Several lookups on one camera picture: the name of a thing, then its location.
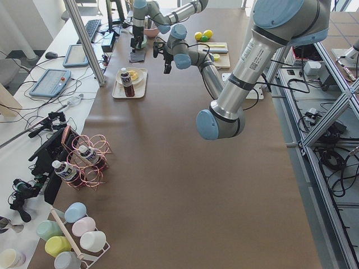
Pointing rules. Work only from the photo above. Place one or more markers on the grey folded cloth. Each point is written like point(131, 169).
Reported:
point(138, 56)

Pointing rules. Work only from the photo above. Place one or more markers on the bottle in rack lower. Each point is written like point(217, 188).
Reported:
point(69, 173)

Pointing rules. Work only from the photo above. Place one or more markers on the bottle in rack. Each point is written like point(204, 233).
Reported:
point(69, 173)
point(91, 156)

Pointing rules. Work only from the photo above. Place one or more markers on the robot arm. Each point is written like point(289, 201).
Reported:
point(151, 9)
point(276, 24)

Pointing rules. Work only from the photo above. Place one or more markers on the yellow lemon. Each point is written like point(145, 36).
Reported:
point(198, 36)
point(208, 33)

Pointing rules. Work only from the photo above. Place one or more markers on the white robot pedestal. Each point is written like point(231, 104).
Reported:
point(257, 93)

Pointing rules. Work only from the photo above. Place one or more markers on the yellow cup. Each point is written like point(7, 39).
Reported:
point(56, 245)

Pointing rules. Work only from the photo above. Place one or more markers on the dark tea bottle on tray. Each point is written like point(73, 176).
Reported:
point(127, 83)

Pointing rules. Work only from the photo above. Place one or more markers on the white cup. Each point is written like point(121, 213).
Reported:
point(93, 241)

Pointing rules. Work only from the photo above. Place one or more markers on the blue cup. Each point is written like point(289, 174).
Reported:
point(75, 212)

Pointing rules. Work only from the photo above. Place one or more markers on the pink cup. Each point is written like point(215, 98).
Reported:
point(83, 225)

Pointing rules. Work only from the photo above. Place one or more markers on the blue teach pendant far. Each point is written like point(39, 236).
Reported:
point(75, 57)

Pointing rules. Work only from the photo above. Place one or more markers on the black keyboard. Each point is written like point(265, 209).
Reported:
point(92, 27)

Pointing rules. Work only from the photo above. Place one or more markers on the white plate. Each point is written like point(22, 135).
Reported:
point(141, 72)

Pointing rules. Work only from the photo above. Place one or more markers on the white wire cup rack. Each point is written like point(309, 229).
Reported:
point(88, 259)

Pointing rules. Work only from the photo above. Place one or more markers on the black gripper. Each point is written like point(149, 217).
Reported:
point(137, 31)
point(168, 54)

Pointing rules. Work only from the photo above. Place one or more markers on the grey cup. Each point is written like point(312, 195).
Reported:
point(67, 260)

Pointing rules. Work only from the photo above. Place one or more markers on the aluminium frame post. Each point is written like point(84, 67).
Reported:
point(75, 16)

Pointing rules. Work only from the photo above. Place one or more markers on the steel muddler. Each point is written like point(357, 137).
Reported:
point(215, 51)

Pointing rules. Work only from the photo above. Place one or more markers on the pink bowl with ice cubes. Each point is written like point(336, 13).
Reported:
point(151, 31)

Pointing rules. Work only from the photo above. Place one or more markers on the bottle in rack upper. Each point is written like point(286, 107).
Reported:
point(91, 156)

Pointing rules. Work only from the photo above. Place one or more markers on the green bowl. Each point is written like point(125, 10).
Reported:
point(144, 43)

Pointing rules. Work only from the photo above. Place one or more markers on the blue teach pendant near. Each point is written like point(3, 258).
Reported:
point(51, 83)

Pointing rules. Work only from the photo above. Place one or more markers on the wooden cutting board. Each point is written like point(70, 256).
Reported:
point(224, 61)

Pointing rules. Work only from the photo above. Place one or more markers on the twisted glazed donut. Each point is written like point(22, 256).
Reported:
point(133, 74)

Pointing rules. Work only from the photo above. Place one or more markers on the copper wire bottle rack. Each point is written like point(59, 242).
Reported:
point(90, 175)

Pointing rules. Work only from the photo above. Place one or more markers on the pale green cup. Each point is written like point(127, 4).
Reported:
point(48, 229)

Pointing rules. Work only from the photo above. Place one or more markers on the blue teach pendant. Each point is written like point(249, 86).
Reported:
point(75, 57)
point(51, 83)

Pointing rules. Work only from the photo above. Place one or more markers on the computer mouse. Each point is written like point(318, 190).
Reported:
point(51, 55)

